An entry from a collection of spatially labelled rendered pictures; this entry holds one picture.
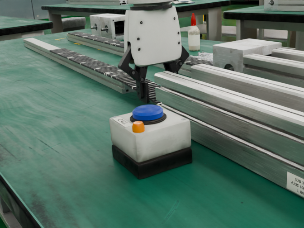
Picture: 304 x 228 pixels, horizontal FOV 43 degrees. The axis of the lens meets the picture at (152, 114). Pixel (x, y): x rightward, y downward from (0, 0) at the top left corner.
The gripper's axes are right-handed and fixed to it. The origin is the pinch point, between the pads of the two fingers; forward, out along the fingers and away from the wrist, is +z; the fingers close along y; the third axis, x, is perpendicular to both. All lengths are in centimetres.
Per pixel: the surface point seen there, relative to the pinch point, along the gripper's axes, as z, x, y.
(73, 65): 2.2, -46.2, 1.3
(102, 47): 2, -67, -17
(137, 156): 0.0, 24.1, 16.7
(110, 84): 2.2, -17.9, 1.9
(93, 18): -5, -103, -28
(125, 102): 3.1, -6.2, 4.0
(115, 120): -2.9, 18.3, 16.6
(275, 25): 11, -105, -141
